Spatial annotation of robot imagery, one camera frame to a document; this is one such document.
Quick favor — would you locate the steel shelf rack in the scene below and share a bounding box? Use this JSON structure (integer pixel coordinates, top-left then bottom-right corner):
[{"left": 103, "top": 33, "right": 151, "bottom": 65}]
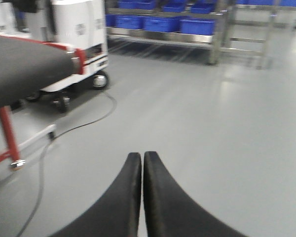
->
[{"left": 105, "top": 0, "right": 296, "bottom": 68}]

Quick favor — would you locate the blue plastic bin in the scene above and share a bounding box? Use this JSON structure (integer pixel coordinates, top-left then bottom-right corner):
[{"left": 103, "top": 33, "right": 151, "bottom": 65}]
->
[
  {"left": 116, "top": 15, "right": 144, "bottom": 30},
  {"left": 143, "top": 16, "right": 180, "bottom": 33},
  {"left": 180, "top": 19, "right": 216, "bottom": 36}
]

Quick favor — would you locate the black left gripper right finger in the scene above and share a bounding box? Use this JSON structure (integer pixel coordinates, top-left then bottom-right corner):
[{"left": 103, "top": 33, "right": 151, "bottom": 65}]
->
[{"left": 143, "top": 151, "right": 243, "bottom": 237}]

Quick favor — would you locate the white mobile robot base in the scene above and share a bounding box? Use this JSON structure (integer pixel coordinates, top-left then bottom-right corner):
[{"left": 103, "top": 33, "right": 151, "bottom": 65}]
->
[{"left": 0, "top": 0, "right": 109, "bottom": 112}]

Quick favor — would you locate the grey conveyor belt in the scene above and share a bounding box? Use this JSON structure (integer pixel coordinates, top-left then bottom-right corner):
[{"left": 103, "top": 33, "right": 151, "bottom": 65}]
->
[{"left": 0, "top": 36, "right": 79, "bottom": 108}]

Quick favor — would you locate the black floor cable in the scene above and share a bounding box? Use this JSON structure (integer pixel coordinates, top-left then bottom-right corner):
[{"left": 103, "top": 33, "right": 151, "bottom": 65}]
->
[{"left": 16, "top": 91, "right": 118, "bottom": 237}]

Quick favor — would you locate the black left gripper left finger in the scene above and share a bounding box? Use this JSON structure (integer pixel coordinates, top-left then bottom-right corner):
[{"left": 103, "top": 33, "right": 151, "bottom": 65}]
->
[{"left": 52, "top": 153, "right": 142, "bottom": 237}]

